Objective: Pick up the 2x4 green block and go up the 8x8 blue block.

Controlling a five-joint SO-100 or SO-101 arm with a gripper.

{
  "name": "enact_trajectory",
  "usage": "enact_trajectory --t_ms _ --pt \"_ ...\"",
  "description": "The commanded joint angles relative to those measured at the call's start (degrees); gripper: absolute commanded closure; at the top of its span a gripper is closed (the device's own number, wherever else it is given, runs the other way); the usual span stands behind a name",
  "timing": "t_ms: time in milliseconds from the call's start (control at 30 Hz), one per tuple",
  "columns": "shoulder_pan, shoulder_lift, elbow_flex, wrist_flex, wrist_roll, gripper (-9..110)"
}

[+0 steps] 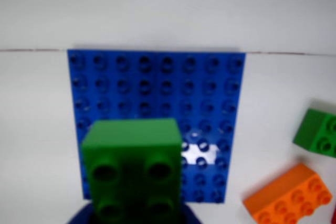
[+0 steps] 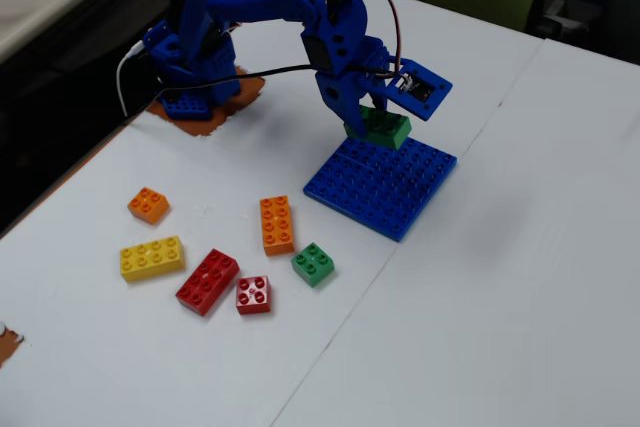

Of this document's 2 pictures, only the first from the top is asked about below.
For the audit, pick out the green 2x2 block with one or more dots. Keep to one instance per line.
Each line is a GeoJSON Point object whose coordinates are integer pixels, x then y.
{"type": "Point", "coordinates": [309, 132]}

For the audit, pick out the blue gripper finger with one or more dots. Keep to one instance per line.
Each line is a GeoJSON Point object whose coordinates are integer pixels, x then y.
{"type": "Point", "coordinates": [82, 216]}

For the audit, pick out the blue 8x8 baseplate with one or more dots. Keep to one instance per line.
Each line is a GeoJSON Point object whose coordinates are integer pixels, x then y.
{"type": "Point", "coordinates": [157, 82]}

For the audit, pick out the white board sheet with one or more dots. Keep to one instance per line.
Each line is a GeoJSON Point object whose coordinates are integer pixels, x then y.
{"type": "Point", "coordinates": [157, 9]}
{"type": "Point", "coordinates": [34, 129]}

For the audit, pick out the orange 2x4 block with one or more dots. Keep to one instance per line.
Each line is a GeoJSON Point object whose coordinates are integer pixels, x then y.
{"type": "Point", "coordinates": [283, 197]}

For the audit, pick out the red 2x2 block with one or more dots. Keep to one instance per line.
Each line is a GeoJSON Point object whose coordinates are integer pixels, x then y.
{"type": "Point", "coordinates": [334, 216]}

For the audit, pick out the green 2x4 block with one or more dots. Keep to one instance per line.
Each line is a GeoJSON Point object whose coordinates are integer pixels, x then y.
{"type": "Point", "coordinates": [131, 150]}

